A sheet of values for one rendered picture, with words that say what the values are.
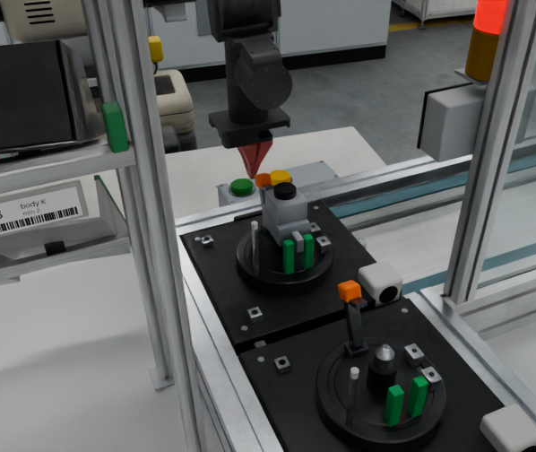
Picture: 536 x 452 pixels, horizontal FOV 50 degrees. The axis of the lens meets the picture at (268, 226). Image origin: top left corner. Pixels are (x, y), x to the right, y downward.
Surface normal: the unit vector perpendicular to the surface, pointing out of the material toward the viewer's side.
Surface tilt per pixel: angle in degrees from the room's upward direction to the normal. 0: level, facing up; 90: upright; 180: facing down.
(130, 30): 90
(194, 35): 90
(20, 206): 90
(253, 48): 6
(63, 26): 98
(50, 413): 0
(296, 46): 90
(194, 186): 0
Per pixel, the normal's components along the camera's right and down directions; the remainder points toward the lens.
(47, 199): 0.39, 0.54
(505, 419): -0.02, -0.80
